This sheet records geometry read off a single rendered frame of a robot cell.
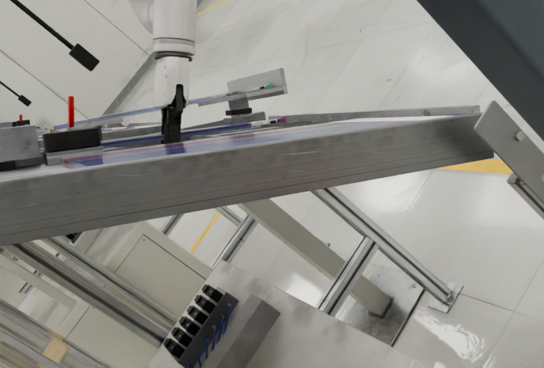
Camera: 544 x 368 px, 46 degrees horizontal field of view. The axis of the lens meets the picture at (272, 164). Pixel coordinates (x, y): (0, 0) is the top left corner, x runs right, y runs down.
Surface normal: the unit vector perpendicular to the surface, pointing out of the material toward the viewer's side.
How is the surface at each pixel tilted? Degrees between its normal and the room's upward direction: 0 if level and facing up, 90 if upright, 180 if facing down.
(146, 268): 90
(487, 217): 0
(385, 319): 0
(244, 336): 90
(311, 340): 0
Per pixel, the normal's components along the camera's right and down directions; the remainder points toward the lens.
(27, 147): 0.42, 0.04
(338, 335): -0.71, -0.61
